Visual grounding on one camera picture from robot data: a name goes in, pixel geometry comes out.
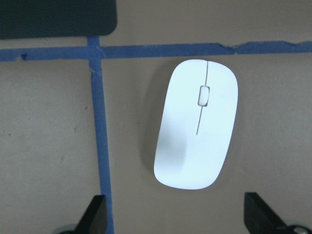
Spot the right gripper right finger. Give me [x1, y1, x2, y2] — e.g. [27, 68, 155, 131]
[244, 192, 300, 234]

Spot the black mousepad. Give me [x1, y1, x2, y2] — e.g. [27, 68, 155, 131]
[0, 0, 117, 39]

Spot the white computer mouse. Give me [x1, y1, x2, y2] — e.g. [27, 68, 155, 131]
[154, 59, 238, 190]

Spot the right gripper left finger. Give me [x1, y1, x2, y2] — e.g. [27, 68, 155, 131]
[74, 195, 108, 234]

